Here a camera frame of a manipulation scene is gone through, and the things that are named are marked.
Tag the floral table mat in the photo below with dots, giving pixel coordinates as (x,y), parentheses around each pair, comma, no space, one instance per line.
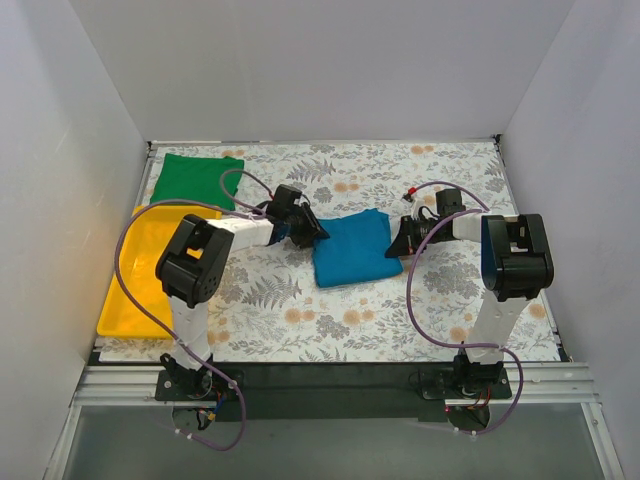
(269,308)

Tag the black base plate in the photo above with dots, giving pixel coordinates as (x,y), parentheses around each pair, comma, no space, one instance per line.
(294,391)

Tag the folded green t shirt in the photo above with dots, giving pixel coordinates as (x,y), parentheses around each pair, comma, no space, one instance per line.
(195,179)

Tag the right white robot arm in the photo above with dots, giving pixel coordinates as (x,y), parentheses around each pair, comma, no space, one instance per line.
(515,264)

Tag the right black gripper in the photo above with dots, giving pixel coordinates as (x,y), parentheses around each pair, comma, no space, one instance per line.
(407,236)

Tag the blue t shirt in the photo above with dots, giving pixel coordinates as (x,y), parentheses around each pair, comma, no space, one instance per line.
(355,250)

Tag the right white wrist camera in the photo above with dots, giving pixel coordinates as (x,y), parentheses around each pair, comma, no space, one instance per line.
(413,201)

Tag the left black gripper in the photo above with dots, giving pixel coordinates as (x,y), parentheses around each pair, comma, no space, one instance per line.
(305,226)

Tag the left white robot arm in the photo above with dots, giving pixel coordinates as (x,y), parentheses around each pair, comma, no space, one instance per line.
(191,267)

